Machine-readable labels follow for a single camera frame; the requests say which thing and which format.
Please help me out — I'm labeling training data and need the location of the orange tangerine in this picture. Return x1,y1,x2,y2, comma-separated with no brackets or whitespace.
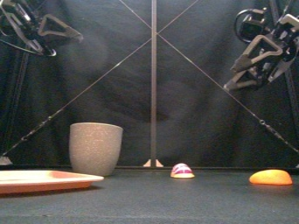
248,169,295,186

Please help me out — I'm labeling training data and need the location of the pink plate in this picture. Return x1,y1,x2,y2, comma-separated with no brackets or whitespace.
0,170,106,195

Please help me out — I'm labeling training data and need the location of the black cloth backdrop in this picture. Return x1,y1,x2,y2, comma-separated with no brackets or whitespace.
0,0,299,173

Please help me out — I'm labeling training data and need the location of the small pink white toy shoe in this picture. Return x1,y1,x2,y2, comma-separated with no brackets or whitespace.
170,163,196,179

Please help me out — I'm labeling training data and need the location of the grey speckled cup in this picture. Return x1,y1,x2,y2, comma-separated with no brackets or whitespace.
68,122,124,177

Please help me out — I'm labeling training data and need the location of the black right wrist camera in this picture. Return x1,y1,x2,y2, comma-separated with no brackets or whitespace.
232,8,274,44

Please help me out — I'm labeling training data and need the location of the diagonal steel brace wire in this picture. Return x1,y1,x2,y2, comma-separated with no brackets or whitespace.
118,0,299,154
0,0,202,158

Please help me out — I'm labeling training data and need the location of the vertical metal frame post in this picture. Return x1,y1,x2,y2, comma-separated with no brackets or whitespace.
150,0,159,169

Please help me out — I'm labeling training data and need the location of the horizontal frame base rail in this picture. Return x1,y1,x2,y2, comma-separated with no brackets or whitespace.
115,165,299,172

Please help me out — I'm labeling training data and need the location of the metal post foot bracket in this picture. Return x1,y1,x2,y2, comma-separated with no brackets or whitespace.
143,158,164,169

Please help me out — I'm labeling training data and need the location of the metal corner foot bracket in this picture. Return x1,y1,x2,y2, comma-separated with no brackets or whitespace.
0,156,15,166

